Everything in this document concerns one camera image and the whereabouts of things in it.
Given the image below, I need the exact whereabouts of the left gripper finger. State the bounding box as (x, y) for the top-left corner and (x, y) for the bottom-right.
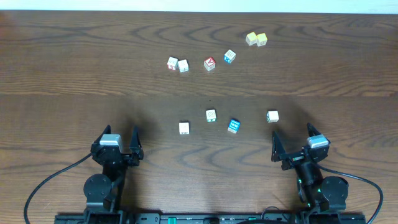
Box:
(98, 125), (111, 142)
(129, 127), (142, 153)

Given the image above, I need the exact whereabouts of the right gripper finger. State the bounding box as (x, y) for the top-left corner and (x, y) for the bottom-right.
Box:
(307, 123), (321, 137)
(271, 131), (285, 162)

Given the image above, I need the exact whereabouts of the plain white block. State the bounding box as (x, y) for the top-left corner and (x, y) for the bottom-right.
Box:
(266, 110), (279, 123)

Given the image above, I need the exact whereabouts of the blue top block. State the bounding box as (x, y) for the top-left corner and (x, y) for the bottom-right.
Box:
(228, 119), (241, 134)

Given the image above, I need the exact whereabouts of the green sided block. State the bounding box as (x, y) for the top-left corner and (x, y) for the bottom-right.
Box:
(206, 110), (217, 123)

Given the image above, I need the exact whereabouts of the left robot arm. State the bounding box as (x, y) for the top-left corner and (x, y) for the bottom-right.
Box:
(83, 126), (144, 224)

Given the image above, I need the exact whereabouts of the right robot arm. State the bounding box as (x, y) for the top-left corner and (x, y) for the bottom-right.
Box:
(271, 123), (348, 223)

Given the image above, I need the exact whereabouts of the red number block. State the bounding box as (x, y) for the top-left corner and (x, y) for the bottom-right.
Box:
(167, 57), (178, 70)

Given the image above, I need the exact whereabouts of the white block beside red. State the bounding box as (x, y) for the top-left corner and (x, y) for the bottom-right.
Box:
(178, 59), (189, 73)

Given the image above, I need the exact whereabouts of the blue sided letter block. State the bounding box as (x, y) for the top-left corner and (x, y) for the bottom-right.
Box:
(224, 49), (236, 64)

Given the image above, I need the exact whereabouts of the red letter A block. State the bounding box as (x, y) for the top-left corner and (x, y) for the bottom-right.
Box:
(204, 57), (216, 71)

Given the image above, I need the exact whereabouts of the pale yellow block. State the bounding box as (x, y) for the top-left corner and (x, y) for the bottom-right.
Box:
(246, 32), (257, 45)

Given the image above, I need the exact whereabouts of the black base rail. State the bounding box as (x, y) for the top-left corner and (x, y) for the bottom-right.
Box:
(54, 213), (366, 224)

